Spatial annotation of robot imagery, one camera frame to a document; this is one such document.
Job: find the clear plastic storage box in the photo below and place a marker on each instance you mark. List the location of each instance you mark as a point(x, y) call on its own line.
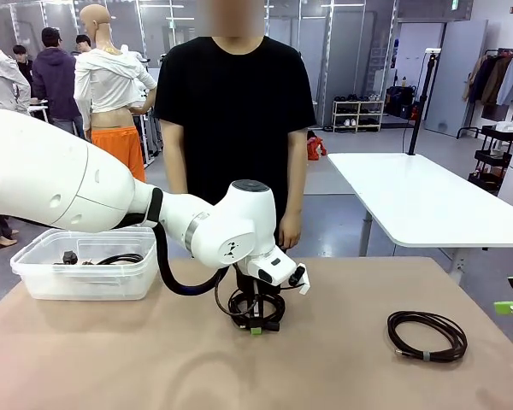
point(90, 282)

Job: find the person's left forearm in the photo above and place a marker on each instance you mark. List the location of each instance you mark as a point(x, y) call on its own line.
point(295, 188)

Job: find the clothes rack with coats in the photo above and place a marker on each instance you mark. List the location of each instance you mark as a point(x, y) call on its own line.
point(496, 81)

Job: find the person's left hand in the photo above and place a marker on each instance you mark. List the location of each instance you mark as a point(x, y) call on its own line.
point(290, 230)

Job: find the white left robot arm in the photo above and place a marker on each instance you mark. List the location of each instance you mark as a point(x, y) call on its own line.
point(34, 171)

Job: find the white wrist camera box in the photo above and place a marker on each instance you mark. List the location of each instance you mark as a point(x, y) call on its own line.
point(305, 279)

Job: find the white table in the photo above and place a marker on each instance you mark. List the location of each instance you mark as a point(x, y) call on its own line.
point(419, 200)

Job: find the mannequin with orange shorts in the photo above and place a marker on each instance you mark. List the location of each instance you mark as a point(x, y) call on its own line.
point(107, 81)

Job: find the person's right forearm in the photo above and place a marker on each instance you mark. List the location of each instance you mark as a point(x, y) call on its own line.
point(175, 171)

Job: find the grey partition panel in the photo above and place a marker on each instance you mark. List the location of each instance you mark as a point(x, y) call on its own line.
point(457, 77)

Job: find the black utility cart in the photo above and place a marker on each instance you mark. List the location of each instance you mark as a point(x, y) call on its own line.
point(493, 158)

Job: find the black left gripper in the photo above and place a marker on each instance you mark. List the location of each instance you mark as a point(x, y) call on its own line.
point(244, 282)

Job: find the person with black hair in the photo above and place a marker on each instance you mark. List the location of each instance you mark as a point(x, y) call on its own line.
point(23, 60)

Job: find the wooden shoe rack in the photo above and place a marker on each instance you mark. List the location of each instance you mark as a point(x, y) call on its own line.
point(358, 113)

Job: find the mannequin with grey shirt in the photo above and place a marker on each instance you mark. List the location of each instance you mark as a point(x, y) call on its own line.
point(0, 81)

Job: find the person in black t-shirt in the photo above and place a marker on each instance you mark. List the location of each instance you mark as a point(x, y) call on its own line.
point(235, 107)

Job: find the black camera pole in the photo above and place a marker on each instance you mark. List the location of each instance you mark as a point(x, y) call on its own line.
point(419, 115)

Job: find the black bags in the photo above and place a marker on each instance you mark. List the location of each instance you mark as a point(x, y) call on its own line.
point(399, 102)

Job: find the person in purple hoodie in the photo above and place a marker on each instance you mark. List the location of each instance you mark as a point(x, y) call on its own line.
point(55, 81)

